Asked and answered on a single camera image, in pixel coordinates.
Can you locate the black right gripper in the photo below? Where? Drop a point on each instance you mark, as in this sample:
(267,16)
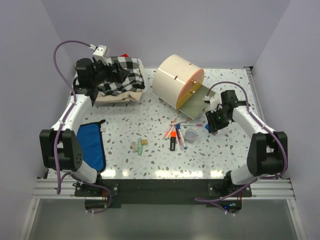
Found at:
(214,126)

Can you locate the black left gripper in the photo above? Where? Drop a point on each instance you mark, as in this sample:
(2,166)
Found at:
(120,74)

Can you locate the grey-green bottom drawer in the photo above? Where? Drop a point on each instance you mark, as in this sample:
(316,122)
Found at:
(195,105)

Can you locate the yellow drawer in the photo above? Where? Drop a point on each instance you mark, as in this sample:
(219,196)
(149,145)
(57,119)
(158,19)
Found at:
(187,91)

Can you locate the tan small eraser block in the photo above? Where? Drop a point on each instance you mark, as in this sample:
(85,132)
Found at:
(144,142)

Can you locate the beige small eraser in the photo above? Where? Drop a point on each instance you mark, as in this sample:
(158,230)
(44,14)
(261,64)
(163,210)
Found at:
(134,146)

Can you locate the green translucent eraser tube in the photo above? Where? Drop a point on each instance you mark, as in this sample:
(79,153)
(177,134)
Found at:
(140,146)

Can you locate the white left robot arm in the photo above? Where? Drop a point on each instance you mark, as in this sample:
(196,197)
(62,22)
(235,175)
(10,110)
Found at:
(60,148)

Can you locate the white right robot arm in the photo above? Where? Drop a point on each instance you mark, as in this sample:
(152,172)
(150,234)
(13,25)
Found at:
(267,155)

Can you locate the black white checkered cloth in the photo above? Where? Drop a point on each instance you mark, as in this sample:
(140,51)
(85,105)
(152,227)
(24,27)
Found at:
(134,82)

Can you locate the beige folded cloth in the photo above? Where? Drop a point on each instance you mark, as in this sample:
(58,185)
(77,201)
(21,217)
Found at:
(123,97)

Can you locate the white marker pink band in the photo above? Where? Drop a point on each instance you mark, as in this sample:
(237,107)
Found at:
(181,121)

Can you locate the clear round pin box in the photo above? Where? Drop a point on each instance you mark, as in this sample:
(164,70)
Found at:
(190,136)

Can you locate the blue capped white marker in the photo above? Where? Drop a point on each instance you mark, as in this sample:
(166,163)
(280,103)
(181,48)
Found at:
(181,136)

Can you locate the orange black highlighter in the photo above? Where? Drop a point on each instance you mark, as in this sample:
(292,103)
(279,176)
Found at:
(173,136)

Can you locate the orange capped marker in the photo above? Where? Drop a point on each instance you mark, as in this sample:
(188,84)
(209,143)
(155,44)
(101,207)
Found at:
(166,135)

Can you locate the round beige drawer organizer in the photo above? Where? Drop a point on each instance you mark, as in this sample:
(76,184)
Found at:
(172,75)

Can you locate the blue cloth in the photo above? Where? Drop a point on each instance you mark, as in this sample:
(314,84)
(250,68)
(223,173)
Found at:
(90,140)

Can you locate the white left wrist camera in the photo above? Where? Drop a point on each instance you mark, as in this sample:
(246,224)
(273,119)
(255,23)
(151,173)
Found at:
(101,53)

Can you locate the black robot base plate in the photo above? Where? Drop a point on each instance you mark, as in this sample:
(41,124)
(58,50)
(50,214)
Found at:
(151,192)

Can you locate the aluminium frame rail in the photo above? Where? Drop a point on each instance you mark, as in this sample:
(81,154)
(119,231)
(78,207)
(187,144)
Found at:
(44,189)

